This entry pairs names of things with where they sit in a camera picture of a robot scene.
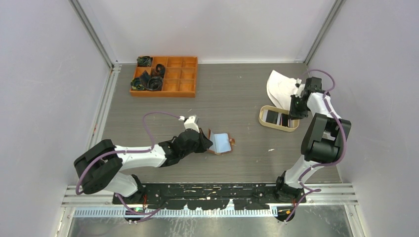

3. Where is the orange leather card holder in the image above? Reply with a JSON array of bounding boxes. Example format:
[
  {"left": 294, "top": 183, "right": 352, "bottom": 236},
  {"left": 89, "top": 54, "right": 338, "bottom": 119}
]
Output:
[{"left": 208, "top": 129, "right": 236, "bottom": 155}]

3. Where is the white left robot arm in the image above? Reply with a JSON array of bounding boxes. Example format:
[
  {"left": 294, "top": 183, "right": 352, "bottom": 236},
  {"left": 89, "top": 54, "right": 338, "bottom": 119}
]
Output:
[{"left": 74, "top": 129, "right": 213, "bottom": 204}]

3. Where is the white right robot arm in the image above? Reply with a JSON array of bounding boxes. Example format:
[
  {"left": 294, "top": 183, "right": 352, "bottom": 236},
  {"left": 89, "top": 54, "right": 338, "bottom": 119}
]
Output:
[{"left": 274, "top": 77, "right": 351, "bottom": 203}]

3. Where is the white card black stripe right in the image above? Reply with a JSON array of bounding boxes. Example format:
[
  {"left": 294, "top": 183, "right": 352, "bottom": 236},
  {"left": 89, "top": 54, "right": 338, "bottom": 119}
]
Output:
[{"left": 278, "top": 113, "right": 294, "bottom": 128}]

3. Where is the white bucket hat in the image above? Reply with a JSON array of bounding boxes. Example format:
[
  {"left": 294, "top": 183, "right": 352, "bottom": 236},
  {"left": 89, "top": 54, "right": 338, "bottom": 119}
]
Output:
[{"left": 266, "top": 70, "right": 297, "bottom": 111}]

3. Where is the beige oval tray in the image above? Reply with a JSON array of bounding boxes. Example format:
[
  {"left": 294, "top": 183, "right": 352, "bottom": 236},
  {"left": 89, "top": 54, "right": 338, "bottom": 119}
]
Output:
[{"left": 258, "top": 105, "right": 299, "bottom": 132}]

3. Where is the black rolled belt lower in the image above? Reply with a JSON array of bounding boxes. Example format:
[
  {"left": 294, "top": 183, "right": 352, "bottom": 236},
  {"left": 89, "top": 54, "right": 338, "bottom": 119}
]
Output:
[{"left": 147, "top": 77, "right": 164, "bottom": 91}]

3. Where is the black rolled belt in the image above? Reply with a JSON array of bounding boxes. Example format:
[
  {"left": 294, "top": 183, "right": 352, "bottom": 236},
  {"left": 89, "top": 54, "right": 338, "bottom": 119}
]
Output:
[
  {"left": 154, "top": 64, "right": 166, "bottom": 78},
  {"left": 147, "top": 77, "right": 164, "bottom": 91}
]

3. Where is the orange wooden compartment organizer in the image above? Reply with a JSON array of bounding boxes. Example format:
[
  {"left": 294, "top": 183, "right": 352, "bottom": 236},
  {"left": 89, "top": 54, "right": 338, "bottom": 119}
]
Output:
[{"left": 129, "top": 56, "right": 198, "bottom": 98}]

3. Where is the black rolled belt centre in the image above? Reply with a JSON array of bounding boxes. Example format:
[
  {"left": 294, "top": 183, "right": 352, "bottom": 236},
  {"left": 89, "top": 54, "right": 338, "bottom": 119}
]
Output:
[{"left": 154, "top": 64, "right": 166, "bottom": 78}]

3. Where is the dark rolled belt top-left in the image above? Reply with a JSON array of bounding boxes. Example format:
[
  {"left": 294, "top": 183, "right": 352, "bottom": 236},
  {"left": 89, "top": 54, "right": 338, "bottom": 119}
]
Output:
[{"left": 137, "top": 56, "right": 153, "bottom": 67}]

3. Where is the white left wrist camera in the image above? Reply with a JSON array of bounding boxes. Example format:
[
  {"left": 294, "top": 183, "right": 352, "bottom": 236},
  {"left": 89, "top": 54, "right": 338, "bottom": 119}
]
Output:
[{"left": 178, "top": 115, "right": 200, "bottom": 133}]

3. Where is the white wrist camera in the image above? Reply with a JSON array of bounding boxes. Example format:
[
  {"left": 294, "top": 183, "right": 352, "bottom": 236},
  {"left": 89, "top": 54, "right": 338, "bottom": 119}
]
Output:
[
  {"left": 295, "top": 79, "right": 305, "bottom": 98},
  {"left": 178, "top": 115, "right": 200, "bottom": 133}
]

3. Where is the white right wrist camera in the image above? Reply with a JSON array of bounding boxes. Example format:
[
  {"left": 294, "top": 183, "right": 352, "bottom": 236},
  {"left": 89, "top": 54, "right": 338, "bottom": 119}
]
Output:
[{"left": 295, "top": 79, "right": 305, "bottom": 98}]

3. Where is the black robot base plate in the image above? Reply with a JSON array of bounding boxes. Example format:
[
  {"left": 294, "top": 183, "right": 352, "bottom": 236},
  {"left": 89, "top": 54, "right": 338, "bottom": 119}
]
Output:
[{"left": 112, "top": 183, "right": 304, "bottom": 210}]

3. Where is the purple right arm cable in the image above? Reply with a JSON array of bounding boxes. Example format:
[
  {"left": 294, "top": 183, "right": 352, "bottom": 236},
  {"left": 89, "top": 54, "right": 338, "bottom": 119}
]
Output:
[{"left": 288, "top": 69, "right": 348, "bottom": 223}]

